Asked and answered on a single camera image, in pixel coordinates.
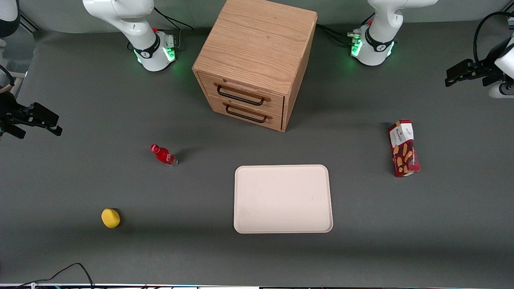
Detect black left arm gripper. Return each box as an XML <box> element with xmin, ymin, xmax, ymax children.
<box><xmin>445</xmin><ymin>45</ymin><xmax>508</xmax><ymax>88</ymax></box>

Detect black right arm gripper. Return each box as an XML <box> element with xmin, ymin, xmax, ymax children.
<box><xmin>0</xmin><ymin>92</ymin><xmax>63</xmax><ymax>140</ymax></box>

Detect red cookie box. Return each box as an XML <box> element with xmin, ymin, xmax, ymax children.
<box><xmin>388</xmin><ymin>119</ymin><xmax>421</xmax><ymax>177</ymax></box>

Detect beige rectangular tray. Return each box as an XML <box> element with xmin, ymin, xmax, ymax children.
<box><xmin>233</xmin><ymin>165</ymin><xmax>334</xmax><ymax>234</ymax></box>

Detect yellow lemon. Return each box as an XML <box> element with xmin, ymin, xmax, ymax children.
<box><xmin>101</xmin><ymin>208</ymin><xmax>121</xmax><ymax>229</ymax></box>

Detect red soda bottle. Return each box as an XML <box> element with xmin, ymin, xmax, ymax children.
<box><xmin>150</xmin><ymin>144</ymin><xmax>178</xmax><ymax>168</ymax></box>

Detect wooden drawer front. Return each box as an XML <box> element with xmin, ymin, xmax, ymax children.
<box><xmin>198</xmin><ymin>72</ymin><xmax>285</xmax><ymax>117</ymax></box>
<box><xmin>207</xmin><ymin>96</ymin><xmax>283</xmax><ymax>132</ymax></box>

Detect wooden two-drawer cabinet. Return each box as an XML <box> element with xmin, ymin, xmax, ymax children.
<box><xmin>192</xmin><ymin>0</ymin><xmax>318</xmax><ymax>132</ymax></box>

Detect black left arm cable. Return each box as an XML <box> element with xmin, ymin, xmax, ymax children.
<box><xmin>473</xmin><ymin>11</ymin><xmax>514</xmax><ymax>63</ymax></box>

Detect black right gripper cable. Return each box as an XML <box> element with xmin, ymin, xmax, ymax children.
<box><xmin>0</xmin><ymin>64</ymin><xmax>16</xmax><ymax>87</ymax></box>

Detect thin black table cable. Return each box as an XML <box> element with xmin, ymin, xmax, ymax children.
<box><xmin>16</xmin><ymin>263</ymin><xmax>95</xmax><ymax>289</ymax></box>

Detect black left base cables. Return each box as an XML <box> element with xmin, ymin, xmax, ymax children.
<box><xmin>316</xmin><ymin>23</ymin><xmax>362</xmax><ymax>47</ymax></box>

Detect black base cables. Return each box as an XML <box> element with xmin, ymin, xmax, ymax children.
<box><xmin>154</xmin><ymin>7</ymin><xmax>194</xmax><ymax>31</ymax></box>
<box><xmin>316</xmin><ymin>23</ymin><xmax>362</xmax><ymax>47</ymax></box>

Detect black right base cables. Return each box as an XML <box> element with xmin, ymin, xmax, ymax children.
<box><xmin>154</xmin><ymin>7</ymin><xmax>194</xmax><ymax>31</ymax></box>

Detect black metal drawer handle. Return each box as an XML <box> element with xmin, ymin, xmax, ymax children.
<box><xmin>226</xmin><ymin>104</ymin><xmax>268</xmax><ymax>124</ymax></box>
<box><xmin>217</xmin><ymin>85</ymin><xmax>266</xmax><ymax>107</ymax></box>

